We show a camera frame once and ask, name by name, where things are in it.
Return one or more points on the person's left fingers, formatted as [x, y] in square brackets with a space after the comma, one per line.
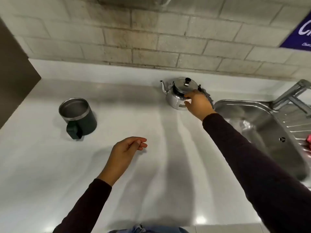
[139, 140]

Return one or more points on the chrome sink faucet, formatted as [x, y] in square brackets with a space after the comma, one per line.
[290, 94]

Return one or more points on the stainless steel sink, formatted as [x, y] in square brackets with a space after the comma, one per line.
[262, 128]

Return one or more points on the person's right forearm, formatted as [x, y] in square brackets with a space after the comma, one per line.
[257, 172]

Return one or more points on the pink sponge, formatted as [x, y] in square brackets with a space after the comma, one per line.
[308, 142]

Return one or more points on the dark brown cabinet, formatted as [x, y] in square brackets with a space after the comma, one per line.
[14, 77]

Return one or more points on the person's right hand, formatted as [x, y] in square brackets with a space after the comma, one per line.
[199, 105]

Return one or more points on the blue wall sign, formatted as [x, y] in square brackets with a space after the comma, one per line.
[300, 36]

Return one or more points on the dark green steel mug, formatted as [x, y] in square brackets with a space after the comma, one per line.
[80, 118]

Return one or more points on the silver metal kettle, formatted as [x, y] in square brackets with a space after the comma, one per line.
[173, 100]

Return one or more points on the silver kettle lid black knob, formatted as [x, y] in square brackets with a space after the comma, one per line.
[183, 86]

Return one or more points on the person's left hand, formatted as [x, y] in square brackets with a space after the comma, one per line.
[121, 157]

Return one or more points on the person's blue jeans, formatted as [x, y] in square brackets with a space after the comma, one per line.
[150, 229]

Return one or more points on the person's left forearm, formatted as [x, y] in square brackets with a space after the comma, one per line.
[85, 208]

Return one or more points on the person's right fingers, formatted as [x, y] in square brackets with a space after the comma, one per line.
[191, 95]

